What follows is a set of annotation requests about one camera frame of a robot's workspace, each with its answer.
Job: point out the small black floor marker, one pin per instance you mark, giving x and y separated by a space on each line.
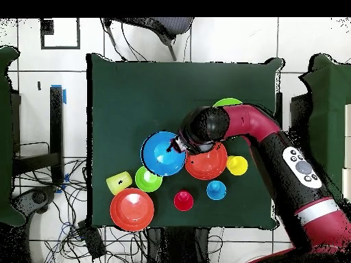
39 85

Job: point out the orange bowl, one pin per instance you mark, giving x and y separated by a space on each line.
132 209
208 167

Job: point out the blue tape strip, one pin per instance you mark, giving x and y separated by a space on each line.
64 97
65 179

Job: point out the opaque yellow cup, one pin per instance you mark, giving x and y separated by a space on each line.
238 165

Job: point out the black square frame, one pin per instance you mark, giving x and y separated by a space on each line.
47 27

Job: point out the grey office chair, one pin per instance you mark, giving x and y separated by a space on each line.
170 24

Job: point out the red cup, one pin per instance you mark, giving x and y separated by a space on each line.
183 201

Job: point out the small green bowl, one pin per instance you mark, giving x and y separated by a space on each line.
148 182

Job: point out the dark green tablecloth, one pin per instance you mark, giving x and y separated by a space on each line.
123 82

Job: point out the light blue cup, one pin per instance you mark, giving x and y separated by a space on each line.
216 190

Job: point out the black power strip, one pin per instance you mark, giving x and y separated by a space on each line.
92 241

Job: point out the black chair base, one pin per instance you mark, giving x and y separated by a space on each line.
35 198

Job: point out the large light blue bowl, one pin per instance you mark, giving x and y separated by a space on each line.
161 159

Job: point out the translucent yellow cup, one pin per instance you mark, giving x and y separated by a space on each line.
119 183

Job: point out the large green bowl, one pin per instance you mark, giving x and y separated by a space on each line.
227 102

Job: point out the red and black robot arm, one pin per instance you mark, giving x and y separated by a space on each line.
255 123

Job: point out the green table cloth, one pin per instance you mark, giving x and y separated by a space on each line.
329 109
5 137

